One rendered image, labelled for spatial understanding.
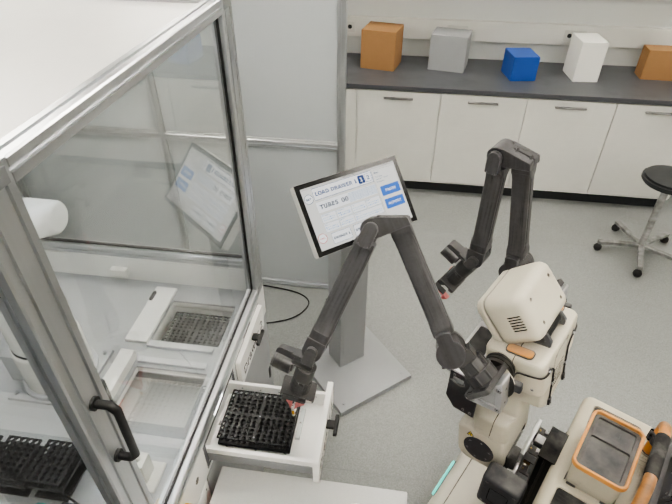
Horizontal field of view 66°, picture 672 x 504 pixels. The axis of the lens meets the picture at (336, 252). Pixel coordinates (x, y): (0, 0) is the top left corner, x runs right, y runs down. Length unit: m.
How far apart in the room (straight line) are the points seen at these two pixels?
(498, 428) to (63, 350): 1.28
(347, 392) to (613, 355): 1.55
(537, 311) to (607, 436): 0.53
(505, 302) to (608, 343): 2.09
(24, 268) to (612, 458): 1.57
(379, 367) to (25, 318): 2.31
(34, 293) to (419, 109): 3.54
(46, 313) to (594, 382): 2.83
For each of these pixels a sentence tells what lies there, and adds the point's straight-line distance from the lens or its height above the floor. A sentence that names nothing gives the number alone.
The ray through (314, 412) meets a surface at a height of 0.84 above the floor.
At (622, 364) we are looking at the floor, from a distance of 3.40.
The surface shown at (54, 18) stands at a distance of 1.54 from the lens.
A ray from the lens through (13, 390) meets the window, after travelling 1.06.
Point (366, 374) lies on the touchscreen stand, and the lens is 2.91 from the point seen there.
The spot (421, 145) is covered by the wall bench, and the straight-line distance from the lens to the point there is 4.23.
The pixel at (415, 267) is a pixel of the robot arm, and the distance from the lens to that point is 1.37.
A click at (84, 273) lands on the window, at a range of 0.97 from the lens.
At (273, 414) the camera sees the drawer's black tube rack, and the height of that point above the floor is 0.90.
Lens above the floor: 2.30
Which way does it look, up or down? 38 degrees down
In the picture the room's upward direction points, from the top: straight up
